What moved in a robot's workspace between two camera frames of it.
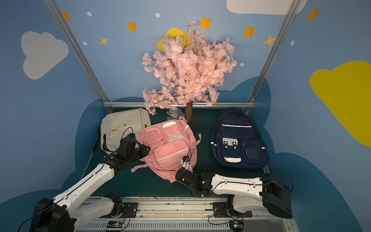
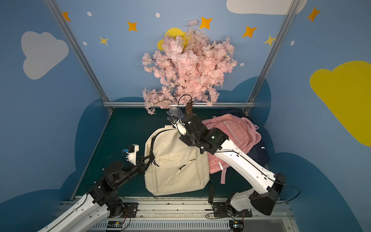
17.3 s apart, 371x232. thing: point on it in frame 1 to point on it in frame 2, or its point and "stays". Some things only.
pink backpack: x=169 y=143 to x=242 y=133
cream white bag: x=115 y=125 to x=181 y=167
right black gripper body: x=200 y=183 to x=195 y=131
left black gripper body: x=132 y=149 to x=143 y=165
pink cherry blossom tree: x=186 y=69 stays
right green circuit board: x=236 y=225 stays
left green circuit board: x=115 y=224 stays
